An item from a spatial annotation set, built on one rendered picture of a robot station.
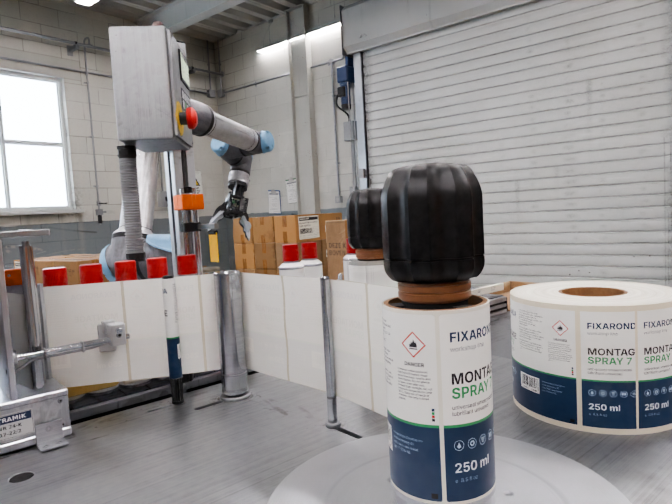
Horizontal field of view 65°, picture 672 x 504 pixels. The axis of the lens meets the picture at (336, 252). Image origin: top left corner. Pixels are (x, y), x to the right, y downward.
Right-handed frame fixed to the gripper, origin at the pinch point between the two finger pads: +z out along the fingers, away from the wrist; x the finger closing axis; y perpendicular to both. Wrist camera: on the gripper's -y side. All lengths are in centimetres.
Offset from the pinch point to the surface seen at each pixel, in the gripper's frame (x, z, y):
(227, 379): -21, 54, 105
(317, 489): -19, 65, 135
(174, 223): -29, 24, 77
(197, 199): -27, 21, 86
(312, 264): -1, 29, 86
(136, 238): -36, 31, 84
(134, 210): -37, 26, 86
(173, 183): -31, 17, 81
